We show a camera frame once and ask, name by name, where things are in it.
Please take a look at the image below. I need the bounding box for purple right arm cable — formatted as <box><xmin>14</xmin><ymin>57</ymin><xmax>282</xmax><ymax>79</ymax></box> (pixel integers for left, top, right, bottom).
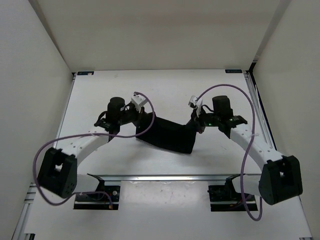
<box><xmin>194</xmin><ymin>83</ymin><xmax>263</xmax><ymax>222</ymax></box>

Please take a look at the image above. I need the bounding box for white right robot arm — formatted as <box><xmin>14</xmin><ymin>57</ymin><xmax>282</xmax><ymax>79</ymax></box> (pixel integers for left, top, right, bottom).
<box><xmin>188</xmin><ymin>95</ymin><xmax>303</xmax><ymax>205</ymax></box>

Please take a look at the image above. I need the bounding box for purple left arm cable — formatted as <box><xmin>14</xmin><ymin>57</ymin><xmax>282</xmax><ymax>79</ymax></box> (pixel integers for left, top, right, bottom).
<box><xmin>33</xmin><ymin>91</ymin><xmax>156</xmax><ymax>207</ymax></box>

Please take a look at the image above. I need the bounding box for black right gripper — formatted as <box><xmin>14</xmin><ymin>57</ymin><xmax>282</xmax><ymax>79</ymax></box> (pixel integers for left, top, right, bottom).
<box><xmin>184</xmin><ymin>106</ymin><xmax>221</xmax><ymax>134</ymax></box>

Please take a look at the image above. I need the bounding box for blue label left corner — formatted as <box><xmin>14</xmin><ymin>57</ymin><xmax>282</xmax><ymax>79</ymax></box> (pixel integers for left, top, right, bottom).
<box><xmin>77</xmin><ymin>71</ymin><xmax>95</xmax><ymax>76</ymax></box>

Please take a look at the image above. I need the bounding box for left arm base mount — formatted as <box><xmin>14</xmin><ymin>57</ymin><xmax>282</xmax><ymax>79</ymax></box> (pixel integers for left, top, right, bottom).
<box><xmin>73</xmin><ymin>174</ymin><xmax>121</xmax><ymax>211</ymax></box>

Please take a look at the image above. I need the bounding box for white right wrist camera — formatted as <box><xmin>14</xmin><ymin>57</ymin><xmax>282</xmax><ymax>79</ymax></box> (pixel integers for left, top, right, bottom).
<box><xmin>188</xmin><ymin>95</ymin><xmax>203</xmax><ymax>118</ymax></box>

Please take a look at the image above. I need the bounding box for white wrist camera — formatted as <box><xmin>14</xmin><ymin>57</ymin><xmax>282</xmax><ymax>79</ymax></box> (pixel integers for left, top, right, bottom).
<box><xmin>188</xmin><ymin>95</ymin><xmax>203</xmax><ymax>118</ymax></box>
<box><xmin>131</xmin><ymin>92</ymin><xmax>148</xmax><ymax>112</ymax></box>

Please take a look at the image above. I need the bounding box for aluminium right side rail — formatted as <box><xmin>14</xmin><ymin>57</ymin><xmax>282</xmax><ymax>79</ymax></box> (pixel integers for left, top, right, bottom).
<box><xmin>243</xmin><ymin>71</ymin><xmax>287</xmax><ymax>181</ymax></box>

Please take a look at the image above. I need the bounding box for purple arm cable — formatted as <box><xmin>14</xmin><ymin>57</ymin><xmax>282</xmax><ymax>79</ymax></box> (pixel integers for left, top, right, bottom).
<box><xmin>194</xmin><ymin>83</ymin><xmax>263</xmax><ymax>222</ymax></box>
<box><xmin>33</xmin><ymin>91</ymin><xmax>156</xmax><ymax>207</ymax></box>

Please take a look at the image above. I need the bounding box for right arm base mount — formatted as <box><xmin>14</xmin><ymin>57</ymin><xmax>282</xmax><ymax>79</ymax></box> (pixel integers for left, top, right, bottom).
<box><xmin>207</xmin><ymin>174</ymin><xmax>246</xmax><ymax>212</ymax></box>

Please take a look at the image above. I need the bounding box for blue label right corner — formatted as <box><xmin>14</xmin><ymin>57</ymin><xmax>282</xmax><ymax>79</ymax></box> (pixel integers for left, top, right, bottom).
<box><xmin>225</xmin><ymin>69</ymin><xmax>243</xmax><ymax>74</ymax></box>

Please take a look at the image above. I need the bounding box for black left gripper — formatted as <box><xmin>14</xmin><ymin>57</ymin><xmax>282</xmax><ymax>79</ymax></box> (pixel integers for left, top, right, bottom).
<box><xmin>117</xmin><ymin>102</ymin><xmax>151</xmax><ymax>128</ymax></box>

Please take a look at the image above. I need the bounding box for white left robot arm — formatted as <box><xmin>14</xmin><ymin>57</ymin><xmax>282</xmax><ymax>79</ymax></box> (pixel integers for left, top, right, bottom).
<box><xmin>33</xmin><ymin>92</ymin><xmax>150</xmax><ymax>200</ymax></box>

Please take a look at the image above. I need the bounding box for aluminium table edge rail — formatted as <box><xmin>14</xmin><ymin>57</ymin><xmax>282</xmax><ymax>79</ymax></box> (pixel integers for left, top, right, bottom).
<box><xmin>100</xmin><ymin>174</ymin><xmax>229</xmax><ymax>182</ymax></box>

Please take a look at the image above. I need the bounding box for black skirt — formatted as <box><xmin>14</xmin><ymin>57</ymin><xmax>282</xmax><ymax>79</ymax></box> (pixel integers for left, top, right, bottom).
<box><xmin>137</xmin><ymin>117</ymin><xmax>197</xmax><ymax>154</ymax></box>

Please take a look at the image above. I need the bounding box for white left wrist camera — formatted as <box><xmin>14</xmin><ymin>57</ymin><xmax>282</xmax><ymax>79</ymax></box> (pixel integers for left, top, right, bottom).
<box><xmin>131</xmin><ymin>92</ymin><xmax>148</xmax><ymax>112</ymax></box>

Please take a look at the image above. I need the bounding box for blue label corner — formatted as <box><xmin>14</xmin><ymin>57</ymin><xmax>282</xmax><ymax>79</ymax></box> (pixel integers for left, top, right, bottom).
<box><xmin>77</xmin><ymin>71</ymin><xmax>95</xmax><ymax>76</ymax></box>
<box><xmin>225</xmin><ymin>69</ymin><xmax>243</xmax><ymax>74</ymax></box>

